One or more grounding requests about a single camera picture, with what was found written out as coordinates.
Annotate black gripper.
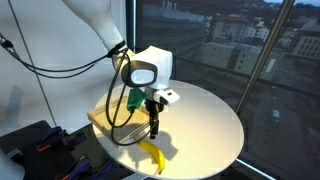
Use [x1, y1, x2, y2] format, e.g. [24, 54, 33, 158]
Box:
[145, 99, 165, 140]

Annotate yellow banana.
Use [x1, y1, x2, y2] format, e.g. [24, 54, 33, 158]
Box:
[138, 139, 167, 175]

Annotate white rounded robot base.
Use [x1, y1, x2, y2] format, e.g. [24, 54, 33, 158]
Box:
[0, 149, 26, 180]

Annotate wooden tray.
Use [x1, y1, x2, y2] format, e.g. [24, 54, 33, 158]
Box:
[87, 97, 152, 146]

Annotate blue orange spring clamp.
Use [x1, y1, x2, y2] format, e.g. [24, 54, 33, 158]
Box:
[35, 125, 88, 154]
[54, 156, 116, 180]

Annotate perforated metal mounting board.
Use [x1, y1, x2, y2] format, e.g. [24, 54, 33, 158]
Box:
[0, 119, 113, 180]

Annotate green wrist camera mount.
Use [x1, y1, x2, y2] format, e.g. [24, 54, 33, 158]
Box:
[125, 87, 148, 114]

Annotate black looping gripper cable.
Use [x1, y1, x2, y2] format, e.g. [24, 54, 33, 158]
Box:
[105, 48, 158, 147]

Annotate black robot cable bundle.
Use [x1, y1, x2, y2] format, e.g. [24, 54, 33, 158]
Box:
[0, 31, 127, 80]

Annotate window corner frame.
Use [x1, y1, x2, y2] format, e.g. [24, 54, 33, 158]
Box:
[125, 0, 138, 54]

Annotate window bottom frame rail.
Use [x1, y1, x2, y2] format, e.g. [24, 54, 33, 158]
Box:
[234, 158, 278, 180]

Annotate metal window mullion post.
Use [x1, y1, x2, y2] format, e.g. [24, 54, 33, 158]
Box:
[234, 0, 296, 116]

